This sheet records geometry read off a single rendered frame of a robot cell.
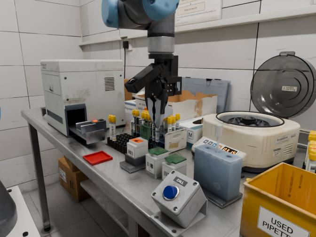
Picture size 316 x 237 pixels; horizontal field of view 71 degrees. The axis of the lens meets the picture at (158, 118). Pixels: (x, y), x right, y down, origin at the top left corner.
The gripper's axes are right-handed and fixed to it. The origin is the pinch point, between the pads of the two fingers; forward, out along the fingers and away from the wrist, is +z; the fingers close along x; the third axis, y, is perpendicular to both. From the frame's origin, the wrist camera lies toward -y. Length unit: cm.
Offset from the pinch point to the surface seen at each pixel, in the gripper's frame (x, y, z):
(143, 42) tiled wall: 73, 49, -30
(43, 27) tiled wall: 170, 13, -46
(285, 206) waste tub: -39.9, -8.2, 1.9
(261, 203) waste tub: -36.5, -8.0, 3.3
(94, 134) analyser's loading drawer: 20.6, -10.3, 6.3
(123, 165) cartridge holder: 0.2, -11.0, 9.9
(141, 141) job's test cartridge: -1.4, -6.0, 3.6
